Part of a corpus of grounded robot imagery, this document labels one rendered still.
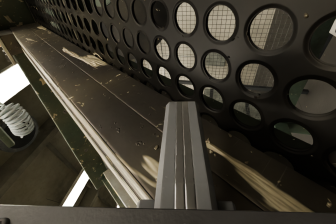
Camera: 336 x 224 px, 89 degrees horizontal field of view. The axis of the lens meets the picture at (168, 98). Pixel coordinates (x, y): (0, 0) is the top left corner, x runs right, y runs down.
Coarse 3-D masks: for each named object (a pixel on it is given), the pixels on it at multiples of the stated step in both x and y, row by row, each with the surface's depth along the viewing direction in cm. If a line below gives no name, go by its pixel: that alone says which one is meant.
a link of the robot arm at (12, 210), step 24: (0, 216) 4; (24, 216) 4; (48, 216) 4; (72, 216) 4; (96, 216) 4; (120, 216) 4; (144, 216) 4; (168, 216) 4; (192, 216) 4; (216, 216) 4; (240, 216) 3; (264, 216) 3; (288, 216) 3; (312, 216) 3
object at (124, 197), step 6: (108, 168) 81; (108, 174) 79; (108, 180) 76; (114, 180) 76; (114, 186) 74; (120, 186) 74; (120, 192) 72; (126, 192) 72; (120, 198) 70; (126, 198) 70; (126, 204) 68; (132, 204) 68
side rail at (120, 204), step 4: (104, 180) 102; (104, 184) 102; (108, 184) 99; (108, 188) 98; (112, 188) 97; (112, 192) 96; (112, 196) 95; (116, 196) 94; (116, 200) 92; (120, 200) 92; (120, 204) 90
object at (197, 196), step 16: (192, 112) 9; (192, 128) 7; (192, 144) 7; (192, 160) 6; (208, 160) 6; (192, 176) 5; (208, 176) 5; (192, 192) 5; (208, 192) 5; (192, 208) 5; (208, 208) 5; (224, 208) 5
